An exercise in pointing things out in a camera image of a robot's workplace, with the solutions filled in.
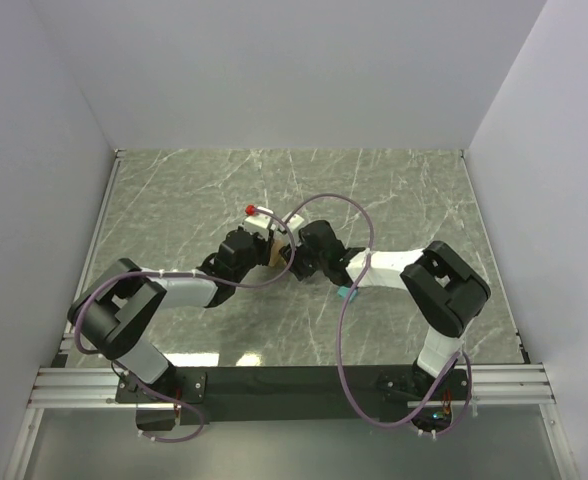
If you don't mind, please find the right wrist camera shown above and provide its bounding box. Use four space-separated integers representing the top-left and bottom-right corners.
286 213 307 237

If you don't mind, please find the peach cube socket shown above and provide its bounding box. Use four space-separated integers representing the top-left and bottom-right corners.
268 240 287 268

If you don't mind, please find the teal plug adapter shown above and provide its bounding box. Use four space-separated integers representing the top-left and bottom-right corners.
337 286 358 302

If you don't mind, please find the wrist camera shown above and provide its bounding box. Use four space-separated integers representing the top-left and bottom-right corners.
241 205 277 241
286 213 307 237

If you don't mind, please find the black base bar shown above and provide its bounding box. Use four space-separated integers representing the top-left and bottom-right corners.
113 364 455 434

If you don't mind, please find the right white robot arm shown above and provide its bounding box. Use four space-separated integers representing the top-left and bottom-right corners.
279 220 491 399

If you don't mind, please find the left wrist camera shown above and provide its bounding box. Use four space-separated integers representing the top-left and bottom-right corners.
241 205 277 241

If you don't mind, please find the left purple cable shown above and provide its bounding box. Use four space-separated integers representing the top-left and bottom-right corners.
73 209 295 444

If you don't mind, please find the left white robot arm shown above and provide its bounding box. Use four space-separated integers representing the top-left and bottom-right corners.
67 226 299 402

